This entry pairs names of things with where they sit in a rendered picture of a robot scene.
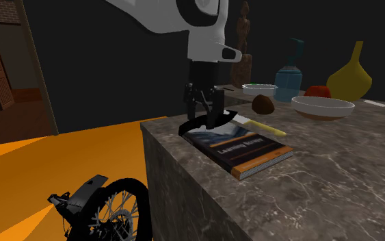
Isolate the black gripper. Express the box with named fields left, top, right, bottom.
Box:
left=183, top=60, right=227, bottom=130

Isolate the brown wooden figure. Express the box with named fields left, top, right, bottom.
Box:
left=230, top=0, right=253, bottom=90

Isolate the white shallow dish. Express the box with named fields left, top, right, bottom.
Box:
left=241, top=83, right=279, bottom=98

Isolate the brown round ball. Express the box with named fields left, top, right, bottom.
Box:
left=251, top=94, right=276, bottom=116

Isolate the dark book with orange stripes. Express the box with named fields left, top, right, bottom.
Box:
left=181, top=121, right=294, bottom=181

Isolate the blue soap dispenser bottle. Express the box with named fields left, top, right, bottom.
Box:
left=274, top=38, right=305, bottom=103

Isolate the red tomato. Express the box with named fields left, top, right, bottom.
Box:
left=304, top=85, right=332, bottom=99

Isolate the white bowl with brown base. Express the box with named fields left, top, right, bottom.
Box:
left=291, top=96, right=356, bottom=122

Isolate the black bicycle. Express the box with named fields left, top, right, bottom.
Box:
left=47, top=174, right=154, bottom=241

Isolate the yellow vase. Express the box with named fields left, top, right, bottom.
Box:
left=326, top=40, right=373, bottom=102

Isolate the knife with yellow handle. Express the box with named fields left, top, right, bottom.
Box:
left=233, top=114, right=287, bottom=138

